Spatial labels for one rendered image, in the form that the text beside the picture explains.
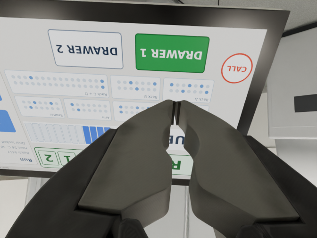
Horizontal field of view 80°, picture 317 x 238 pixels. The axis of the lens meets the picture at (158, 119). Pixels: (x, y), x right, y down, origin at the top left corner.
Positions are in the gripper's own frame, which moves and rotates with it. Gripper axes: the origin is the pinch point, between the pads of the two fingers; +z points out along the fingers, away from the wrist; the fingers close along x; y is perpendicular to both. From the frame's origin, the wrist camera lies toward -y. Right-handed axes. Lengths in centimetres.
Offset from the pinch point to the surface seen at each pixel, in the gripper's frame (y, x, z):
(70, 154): 18.7, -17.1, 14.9
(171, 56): 0.6, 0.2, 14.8
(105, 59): 1.4, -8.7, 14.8
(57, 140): 15.6, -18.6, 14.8
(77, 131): 13.4, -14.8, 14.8
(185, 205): 121, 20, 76
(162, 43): -1.0, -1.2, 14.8
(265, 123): 165, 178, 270
